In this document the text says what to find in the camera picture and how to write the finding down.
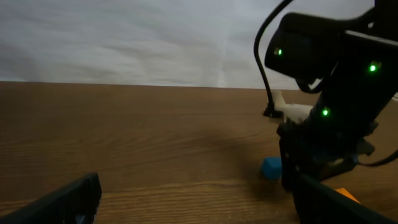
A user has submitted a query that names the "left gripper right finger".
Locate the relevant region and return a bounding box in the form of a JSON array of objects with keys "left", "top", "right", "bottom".
[{"left": 292, "top": 174, "right": 398, "bottom": 224}]

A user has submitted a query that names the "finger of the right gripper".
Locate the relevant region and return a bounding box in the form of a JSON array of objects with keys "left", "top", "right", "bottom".
[{"left": 279, "top": 139, "right": 301, "bottom": 191}]

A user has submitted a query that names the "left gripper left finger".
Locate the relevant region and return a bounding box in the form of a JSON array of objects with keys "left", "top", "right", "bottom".
[{"left": 0, "top": 172, "right": 103, "bottom": 224}]

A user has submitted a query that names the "blue cube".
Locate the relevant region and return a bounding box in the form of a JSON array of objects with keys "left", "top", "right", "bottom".
[{"left": 260, "top": 156, "right": 283, "bottom": 180}]

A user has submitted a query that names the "orange cube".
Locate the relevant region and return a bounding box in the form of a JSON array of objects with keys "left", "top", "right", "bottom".
[{"left": 334, "top": 187, "right": 361, "bottom": 205}]

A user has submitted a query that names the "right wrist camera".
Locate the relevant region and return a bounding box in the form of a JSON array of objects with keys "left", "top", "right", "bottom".
[{"left": 269, "top": 90, "right": 313, "bottom": 124}]

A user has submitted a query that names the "black cable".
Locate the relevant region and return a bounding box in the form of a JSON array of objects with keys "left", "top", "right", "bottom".
[{"left": 253, "top": 0, "right": 295, "bottom": 118}]

